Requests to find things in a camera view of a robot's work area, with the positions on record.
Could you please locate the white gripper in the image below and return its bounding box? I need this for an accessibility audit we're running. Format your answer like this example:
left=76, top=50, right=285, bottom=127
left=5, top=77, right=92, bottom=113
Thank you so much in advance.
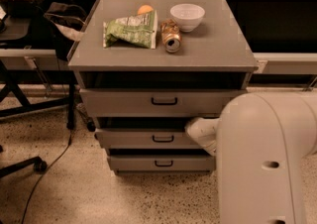
left=185, top=117, right=219, bottom=157

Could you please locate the grey drawer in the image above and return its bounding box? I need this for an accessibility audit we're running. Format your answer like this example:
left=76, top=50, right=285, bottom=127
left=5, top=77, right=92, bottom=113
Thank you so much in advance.
left=95, top=129, right=200, bottom=149
left=80, top=88, right=246, bottom=117
left=107, top=155, right=216, bottom=171

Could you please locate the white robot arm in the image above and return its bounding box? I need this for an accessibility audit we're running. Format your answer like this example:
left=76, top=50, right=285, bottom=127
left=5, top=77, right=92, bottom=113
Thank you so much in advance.
left=185, top=92, right=317, bottom=224

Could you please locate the grey bottom drawer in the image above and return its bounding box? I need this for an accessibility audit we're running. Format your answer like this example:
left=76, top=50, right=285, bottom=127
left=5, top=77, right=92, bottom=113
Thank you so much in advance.
left=107, top=155, right=216, bottom=171

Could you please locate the grey drawer cabinet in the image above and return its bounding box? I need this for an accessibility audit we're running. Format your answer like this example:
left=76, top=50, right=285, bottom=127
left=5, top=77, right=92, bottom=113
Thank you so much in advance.
left=67, top=0, right=260, bottom=174

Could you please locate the grey top drawer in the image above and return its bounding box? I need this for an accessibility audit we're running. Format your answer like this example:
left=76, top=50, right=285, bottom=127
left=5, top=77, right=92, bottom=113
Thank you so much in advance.
left=80, top=88, right=246, bottom=117

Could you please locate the crushed brown soda can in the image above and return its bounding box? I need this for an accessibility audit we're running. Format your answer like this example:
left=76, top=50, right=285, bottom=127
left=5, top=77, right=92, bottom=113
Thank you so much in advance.
left=160, top=19, right=181, bottom=53

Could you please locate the white bowl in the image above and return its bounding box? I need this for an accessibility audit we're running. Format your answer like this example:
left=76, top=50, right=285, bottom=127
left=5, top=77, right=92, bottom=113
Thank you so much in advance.
left=170, top=4, right=205, bottom=32

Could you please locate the green chip bag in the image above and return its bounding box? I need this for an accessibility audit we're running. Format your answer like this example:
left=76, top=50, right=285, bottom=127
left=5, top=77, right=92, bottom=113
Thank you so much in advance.
left=103, top=11, right=158, bottom=50

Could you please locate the orange fruit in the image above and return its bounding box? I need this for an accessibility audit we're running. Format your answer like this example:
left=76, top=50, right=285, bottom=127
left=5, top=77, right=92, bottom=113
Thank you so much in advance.
left=138, top=5, right=154, bottom=15

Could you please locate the black office chair base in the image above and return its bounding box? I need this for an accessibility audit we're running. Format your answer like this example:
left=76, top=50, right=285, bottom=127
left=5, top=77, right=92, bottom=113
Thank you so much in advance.
left=0, top=156, right=48, bottom=178

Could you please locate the dark brown bag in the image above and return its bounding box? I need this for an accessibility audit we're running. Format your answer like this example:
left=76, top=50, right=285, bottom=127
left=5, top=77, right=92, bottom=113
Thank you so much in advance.
left=45, top=2, right=87, bottom=61

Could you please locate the black bag on desk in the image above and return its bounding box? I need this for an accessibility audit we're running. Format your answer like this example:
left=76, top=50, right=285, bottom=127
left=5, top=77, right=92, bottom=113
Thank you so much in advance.
left=0, top=0, right=44, bottom=18

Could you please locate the black floor cable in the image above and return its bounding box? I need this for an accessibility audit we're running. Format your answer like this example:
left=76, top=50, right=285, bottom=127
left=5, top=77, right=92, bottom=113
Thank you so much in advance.
left=20, top=128, right=74, bottom=224

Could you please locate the black desk frame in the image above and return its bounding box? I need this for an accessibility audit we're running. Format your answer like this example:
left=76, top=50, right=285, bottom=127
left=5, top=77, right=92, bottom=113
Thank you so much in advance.
left=0, top=14, right=77, bottom=131

